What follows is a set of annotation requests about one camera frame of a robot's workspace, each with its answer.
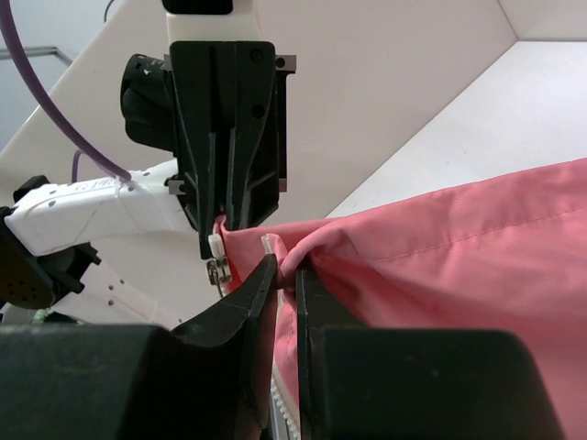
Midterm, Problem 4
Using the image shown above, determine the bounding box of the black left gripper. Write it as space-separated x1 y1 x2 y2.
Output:
120 41 297 259

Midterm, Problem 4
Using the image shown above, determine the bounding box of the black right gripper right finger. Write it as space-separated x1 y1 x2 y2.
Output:
295 268 563 439

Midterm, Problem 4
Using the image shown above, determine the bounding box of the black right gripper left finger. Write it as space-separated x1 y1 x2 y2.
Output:
1 255 277 439

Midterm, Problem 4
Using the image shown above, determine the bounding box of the pink zip-up jacket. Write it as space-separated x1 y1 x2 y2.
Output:
214 159 586 439

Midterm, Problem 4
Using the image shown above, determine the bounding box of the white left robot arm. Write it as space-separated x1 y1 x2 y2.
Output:
1 41 297 329

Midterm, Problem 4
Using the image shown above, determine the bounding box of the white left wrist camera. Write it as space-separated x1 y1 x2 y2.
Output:
161 0 262 43

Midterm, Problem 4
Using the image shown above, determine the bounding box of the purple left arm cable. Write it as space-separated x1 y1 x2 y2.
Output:
0 0 138 184

